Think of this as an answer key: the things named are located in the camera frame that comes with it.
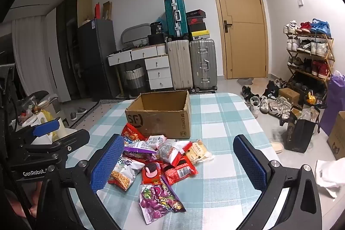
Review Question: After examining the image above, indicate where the black storage box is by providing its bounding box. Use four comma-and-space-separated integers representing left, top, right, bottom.
148, 34, 165, 45

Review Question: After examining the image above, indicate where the silver red snack packet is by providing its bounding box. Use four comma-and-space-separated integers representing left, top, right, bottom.
157, 142, 180, 166

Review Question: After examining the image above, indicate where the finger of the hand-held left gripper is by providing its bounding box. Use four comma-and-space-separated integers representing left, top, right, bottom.
11, 117, 61, 146
25, 129, 91, 158

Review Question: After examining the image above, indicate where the grey white laundry basket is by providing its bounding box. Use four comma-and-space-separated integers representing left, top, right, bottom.
125, 64, 146, 90

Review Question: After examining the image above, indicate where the small brown cardboard carton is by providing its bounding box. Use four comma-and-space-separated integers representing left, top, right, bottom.
278, 88, 300, 105

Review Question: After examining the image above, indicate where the white curtain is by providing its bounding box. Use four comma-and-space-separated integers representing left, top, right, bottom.
12, 14, 54, 96

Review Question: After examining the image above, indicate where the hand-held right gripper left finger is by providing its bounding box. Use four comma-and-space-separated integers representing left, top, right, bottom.
36, 134, 126, 230

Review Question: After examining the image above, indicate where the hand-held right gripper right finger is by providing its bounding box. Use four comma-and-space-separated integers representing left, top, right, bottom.
232, 134, 322, 230

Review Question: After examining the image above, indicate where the black labelled packet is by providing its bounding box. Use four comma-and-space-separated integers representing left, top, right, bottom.
149, 22, 165, 36

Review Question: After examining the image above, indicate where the person's left hand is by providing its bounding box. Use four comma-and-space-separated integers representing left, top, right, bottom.
5, 183, 44, 218

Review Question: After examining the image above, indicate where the tan wooden door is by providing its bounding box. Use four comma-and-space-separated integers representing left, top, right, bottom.
209, 0, 269, 80

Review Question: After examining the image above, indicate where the black shopping bag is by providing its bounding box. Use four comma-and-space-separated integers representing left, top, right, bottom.
286, 106, 321, 153

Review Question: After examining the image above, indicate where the dark purple candy packet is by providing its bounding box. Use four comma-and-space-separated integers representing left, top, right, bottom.
161, 175, 187, 213

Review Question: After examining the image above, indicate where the orange red ring snack packet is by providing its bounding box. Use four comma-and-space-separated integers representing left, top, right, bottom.
121, 123, 147, 143

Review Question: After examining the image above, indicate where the dark tall wardrobe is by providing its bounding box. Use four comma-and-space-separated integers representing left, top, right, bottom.
44, 0, 93, 104

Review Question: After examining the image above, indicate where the white desk with drawers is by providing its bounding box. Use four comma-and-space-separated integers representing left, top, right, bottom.
107, 44, 173, 90

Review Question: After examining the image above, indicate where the pile of loose shoes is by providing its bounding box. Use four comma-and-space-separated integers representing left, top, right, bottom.
241, 79, 294, 125

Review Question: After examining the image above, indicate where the beige suitcase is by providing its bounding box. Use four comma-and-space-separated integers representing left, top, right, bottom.
166, 39, 194, 90

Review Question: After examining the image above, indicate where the purple bag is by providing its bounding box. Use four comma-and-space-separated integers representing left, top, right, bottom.
319, 71, 345, 136

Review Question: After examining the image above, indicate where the cream cake packet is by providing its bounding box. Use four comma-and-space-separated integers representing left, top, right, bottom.
185, 139, 214, 164

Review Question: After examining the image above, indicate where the red wafer bar packet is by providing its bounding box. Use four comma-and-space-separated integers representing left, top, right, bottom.
163, 164, 198, 185
172, 155, 194, 169

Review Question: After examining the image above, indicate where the purple silver snack packet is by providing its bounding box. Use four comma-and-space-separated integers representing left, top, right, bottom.
123, 140, 157, 159

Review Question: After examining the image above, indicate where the red round cookie packet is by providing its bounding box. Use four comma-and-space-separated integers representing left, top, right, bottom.
141, 162, 163, 185

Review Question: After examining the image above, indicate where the grey oval board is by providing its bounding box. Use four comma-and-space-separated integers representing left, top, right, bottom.
120, 23, 151, 44

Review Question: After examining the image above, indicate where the white blue chips packet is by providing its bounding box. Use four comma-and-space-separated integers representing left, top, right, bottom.
108, 156, 146, 191

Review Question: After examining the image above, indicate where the pair of grey slippers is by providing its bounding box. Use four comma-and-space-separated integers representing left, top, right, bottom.
70, 107, 87, 121

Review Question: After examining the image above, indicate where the white snack packet red trim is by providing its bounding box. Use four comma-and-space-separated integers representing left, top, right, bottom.
146, 135, 168, 150

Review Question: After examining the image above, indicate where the purple grape candy packet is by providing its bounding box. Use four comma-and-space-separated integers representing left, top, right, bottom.
139, 184, 174, 225

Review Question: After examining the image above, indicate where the large printed cardboard carton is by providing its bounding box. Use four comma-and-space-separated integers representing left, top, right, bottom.
327, 111, 345, 160

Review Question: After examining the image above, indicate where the white plastic bag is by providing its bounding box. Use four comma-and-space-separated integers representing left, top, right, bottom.
315, 157, 345, 198

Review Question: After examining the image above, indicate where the wooden shoe rack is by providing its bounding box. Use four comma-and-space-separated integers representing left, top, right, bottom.
286, 31, 335, 101

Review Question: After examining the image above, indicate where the silver suitcase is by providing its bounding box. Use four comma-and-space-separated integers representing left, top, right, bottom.
189, 39, 218, 92

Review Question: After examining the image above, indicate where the brown cardboard box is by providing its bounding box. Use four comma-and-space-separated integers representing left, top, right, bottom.
125, 90, 192, 139

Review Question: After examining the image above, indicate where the teal suitcase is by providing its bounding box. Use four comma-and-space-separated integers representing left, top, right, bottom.
164, 0, 189, 39

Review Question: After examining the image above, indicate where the brown paper bag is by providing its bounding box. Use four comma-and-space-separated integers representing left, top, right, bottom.
102, 1, 113, 21

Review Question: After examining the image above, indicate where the dark grey fridge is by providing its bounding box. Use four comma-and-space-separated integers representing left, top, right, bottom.
77, 18, 122, 101

